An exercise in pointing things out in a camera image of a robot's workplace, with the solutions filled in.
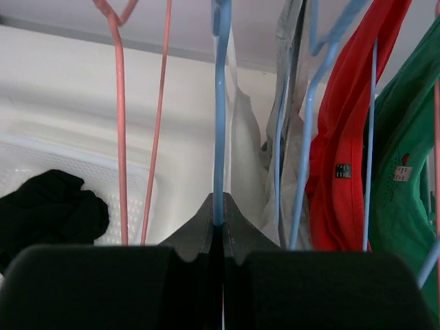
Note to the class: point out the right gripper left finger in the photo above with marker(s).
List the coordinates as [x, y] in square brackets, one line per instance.
[172, 285]

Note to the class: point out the grey tank top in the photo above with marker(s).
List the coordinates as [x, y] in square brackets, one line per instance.
[281, 152]

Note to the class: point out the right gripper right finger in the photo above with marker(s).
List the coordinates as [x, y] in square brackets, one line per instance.
[267, 287]

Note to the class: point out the white tank top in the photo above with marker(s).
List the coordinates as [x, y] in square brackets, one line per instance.
[246, 175]

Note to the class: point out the green tank top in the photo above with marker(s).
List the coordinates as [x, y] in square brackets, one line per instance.
[399, 222]

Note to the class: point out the white plastic basket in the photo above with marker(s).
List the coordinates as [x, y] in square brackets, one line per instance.
[24, 158]

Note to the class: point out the red tank top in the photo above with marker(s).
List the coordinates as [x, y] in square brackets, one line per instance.
[335, 187]

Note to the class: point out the black tank top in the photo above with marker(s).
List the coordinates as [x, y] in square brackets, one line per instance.
[51, 208]

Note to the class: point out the light blue hanger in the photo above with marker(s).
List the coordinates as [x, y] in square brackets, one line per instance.
[321, 55]
[433, 255]
[221, 22]

